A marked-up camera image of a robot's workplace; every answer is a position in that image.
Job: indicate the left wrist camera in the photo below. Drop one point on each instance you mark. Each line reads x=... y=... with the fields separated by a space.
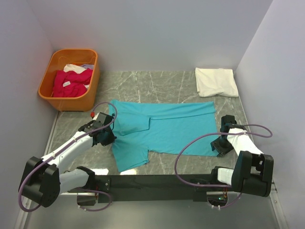
x=95 y=116

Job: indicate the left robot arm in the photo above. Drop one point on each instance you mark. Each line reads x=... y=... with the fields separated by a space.
x=45 y=178

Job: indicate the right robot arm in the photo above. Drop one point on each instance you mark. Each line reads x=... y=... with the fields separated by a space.
x=253 y=170

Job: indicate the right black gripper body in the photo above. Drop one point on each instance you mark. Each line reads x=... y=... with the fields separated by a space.
x=222 y=145

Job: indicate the teal t-shirt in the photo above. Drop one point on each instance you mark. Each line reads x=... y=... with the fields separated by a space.
x=162 y=128

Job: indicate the folded white t-shirt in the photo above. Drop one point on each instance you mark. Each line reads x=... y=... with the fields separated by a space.
x=211 y=82

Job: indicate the lavender shirt in basket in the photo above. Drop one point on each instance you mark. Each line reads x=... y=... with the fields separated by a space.
x=88 y=66

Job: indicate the orange plastic basket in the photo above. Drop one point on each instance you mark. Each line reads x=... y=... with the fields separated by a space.
x=57 y=62

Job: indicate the white shirt in basket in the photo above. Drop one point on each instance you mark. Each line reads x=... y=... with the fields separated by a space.
x=75 y=68

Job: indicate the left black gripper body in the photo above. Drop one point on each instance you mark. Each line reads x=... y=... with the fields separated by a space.
x=109 y=137

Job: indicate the red t-shirt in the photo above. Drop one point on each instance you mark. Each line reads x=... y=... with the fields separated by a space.
x=71 y=84

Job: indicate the black base beam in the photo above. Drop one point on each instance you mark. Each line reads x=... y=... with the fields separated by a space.
x=149 y=188

